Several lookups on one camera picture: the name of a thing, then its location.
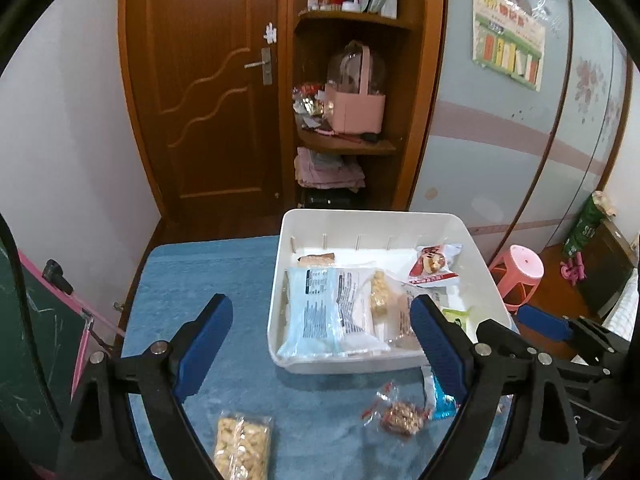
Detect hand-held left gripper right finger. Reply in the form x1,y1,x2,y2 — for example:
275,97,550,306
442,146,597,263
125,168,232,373
410,294,586,480

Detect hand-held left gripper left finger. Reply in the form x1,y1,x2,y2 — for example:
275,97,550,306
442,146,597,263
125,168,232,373
57,294,234,480

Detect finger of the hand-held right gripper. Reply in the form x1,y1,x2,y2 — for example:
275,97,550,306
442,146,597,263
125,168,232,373
475,319,608,381
516,305,632,358

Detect small green snack packet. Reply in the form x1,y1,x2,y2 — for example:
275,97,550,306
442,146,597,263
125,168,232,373
442,306,474,334

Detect clear biscuit packet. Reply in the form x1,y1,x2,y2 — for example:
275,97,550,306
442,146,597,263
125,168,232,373
389,290,425,352

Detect square yellow cookie packet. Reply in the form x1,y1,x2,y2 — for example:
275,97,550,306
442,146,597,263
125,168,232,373
368,269,401,342

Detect white red-bordered bun packet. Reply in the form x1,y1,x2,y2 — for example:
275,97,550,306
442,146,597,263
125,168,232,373
408,242,464,287

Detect large light blue packet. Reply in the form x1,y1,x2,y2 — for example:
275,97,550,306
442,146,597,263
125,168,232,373
276,266,391,361

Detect white plastic storage bin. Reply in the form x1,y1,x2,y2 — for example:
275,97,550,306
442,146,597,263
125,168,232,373
269,208,513,375

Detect small blue snack packet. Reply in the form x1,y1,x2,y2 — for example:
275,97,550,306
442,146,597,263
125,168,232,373
421,365,461,421

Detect pink toy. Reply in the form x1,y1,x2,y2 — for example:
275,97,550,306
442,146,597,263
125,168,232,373
559,252,589,287

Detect pink plastic stool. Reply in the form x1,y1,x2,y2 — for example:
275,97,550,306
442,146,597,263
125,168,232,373
487,245,545,312

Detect blue towel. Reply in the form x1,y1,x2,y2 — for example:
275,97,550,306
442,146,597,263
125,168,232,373
117,235,516,480

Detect clear red-edged nut packet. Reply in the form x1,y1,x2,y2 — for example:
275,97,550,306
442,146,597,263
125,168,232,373
361,381,434,439

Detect dark brown board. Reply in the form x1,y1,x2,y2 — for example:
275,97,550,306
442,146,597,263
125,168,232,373
579,220,639,317

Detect checked white cloth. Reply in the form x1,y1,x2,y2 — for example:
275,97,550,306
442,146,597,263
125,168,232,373
602,270,640,332

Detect long yellow cracker packet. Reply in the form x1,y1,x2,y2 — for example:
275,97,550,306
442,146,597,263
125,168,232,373
214,411,274,480

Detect green bag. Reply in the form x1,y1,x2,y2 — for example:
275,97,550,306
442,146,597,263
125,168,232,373
562,191,609,261

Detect black easel clamp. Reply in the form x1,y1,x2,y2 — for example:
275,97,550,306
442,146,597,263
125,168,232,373
42,259,75,294

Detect floral sliding-door wardrobe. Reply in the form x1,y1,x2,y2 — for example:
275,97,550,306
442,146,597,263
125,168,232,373
410,0,640,281

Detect folded pink clothes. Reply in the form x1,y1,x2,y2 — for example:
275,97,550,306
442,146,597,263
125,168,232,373
295,147,366,191

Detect pink basket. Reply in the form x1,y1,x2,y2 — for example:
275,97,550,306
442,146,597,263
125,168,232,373
324,44,387,134

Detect wooden corner shelf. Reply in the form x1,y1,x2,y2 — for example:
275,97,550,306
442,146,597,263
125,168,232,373
279,0,449,212

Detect brown wooden door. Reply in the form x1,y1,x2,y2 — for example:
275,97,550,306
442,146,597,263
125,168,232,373
119,0,292,222

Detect pile of shiny wrappers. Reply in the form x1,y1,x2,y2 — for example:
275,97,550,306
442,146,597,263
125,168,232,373
292,82,329,117

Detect green chalkboard with pink frame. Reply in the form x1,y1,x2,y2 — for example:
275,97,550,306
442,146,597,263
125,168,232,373
0,240,97,466

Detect wall poster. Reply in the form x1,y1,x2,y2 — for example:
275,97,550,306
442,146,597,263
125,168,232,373
471,0,546,92

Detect metal door handle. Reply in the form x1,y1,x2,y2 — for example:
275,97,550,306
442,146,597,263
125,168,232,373
244,47,274,86

